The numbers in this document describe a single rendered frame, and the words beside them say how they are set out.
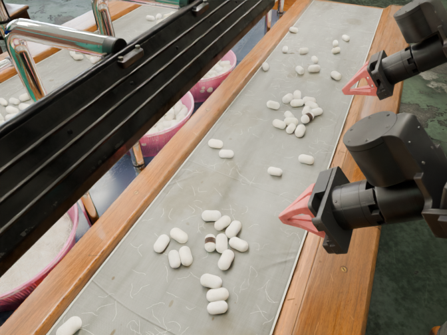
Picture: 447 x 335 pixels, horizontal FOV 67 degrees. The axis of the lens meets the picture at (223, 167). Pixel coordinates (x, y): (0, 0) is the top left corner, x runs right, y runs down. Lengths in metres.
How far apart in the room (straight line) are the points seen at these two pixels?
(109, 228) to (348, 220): 0.41
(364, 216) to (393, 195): 0.04
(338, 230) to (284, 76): 0.72
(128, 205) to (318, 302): 0.37
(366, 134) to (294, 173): 0.39
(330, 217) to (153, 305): 0.31
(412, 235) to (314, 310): 1.23
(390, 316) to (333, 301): 0.93
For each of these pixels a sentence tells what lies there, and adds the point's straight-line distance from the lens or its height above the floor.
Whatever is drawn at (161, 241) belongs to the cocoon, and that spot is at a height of 0.76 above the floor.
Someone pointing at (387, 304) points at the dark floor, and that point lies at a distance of 1.50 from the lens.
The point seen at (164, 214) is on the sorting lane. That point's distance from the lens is 0.67.
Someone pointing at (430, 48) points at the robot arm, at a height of 0.99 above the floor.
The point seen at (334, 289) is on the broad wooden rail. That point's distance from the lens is 0.57.
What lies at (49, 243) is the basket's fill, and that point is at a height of 0.73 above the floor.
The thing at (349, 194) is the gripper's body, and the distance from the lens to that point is 0.43.
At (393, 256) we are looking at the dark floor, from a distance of 1.63.
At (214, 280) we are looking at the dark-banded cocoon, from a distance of 0.56.
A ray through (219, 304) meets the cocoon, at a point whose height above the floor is 0.76.
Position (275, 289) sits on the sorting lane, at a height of 0.74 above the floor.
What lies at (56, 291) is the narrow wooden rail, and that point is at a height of 0.76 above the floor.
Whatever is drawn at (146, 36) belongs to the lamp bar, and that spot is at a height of 1.11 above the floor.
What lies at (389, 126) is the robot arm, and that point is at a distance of 0.37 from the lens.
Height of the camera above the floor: 1.26
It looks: 44 degrees down
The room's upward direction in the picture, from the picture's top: 1 degrees counter-clockwise
